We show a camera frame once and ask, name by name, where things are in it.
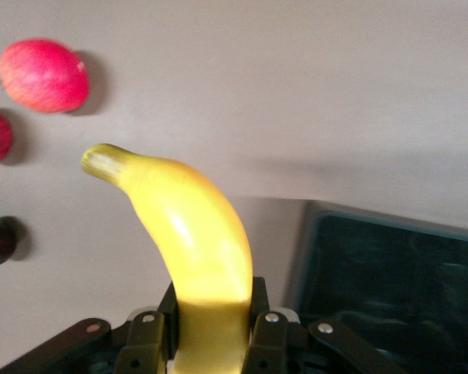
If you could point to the black plastic tray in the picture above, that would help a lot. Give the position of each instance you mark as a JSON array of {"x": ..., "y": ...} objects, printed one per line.
[{"x": 394, "y": 272}]

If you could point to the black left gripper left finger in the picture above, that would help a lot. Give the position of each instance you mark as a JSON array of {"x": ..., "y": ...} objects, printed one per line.
[{"x": 140, "y": 343}]

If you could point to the yellow banana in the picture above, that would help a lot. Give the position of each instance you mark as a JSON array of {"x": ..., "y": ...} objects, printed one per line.
[{"x": 195, "y": 241}]

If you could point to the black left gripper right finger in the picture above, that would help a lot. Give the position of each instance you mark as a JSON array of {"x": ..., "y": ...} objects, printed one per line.
[{"x": 277, "y": 346}]

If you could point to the red pomegranate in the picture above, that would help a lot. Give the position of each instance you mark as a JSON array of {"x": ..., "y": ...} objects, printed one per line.
[{"x": 43, "y": 74}]

